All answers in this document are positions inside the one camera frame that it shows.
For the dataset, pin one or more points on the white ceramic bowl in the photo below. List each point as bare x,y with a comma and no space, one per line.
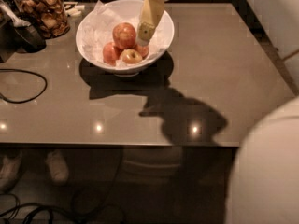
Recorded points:
93,31

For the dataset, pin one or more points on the red apple left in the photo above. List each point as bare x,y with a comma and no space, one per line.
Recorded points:
111,53

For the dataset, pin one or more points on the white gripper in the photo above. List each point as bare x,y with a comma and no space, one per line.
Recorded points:
151,13

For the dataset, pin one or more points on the white spoon handle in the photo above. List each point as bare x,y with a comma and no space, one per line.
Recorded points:
17,22

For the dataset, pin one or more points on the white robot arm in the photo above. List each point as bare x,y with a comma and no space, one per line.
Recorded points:
223,62

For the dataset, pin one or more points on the white paper bowl liner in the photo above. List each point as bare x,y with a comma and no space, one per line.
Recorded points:
96,34

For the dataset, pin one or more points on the small white items behind bowl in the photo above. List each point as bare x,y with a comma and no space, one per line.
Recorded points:
74,10

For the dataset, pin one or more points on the yellow-red apple front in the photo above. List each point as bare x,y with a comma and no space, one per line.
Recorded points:
131,56

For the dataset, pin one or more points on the glass jar of dried chips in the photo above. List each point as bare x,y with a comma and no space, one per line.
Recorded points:
49,15

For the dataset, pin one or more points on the large red top apple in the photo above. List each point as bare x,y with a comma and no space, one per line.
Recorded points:
124,35

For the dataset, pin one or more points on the white shoe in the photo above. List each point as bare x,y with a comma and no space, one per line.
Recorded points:
57,167
9,172

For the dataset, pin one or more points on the black round device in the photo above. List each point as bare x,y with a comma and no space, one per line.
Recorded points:
29,40

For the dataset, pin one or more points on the white shoe right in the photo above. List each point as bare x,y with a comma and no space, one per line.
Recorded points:
57,167

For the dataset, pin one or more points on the red apple right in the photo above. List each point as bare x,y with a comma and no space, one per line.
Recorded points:
143,50

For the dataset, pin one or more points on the white shoe left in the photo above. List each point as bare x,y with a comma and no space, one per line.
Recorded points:
9,172

